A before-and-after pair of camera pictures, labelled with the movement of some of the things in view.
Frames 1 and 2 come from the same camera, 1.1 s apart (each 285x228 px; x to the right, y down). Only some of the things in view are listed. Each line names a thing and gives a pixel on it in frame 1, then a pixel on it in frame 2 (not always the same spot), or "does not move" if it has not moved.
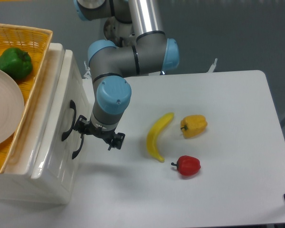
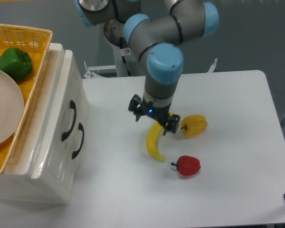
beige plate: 7,108 does not move
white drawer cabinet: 41,166 does not move
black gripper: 92,129 → 160,114
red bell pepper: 187,165 does not move
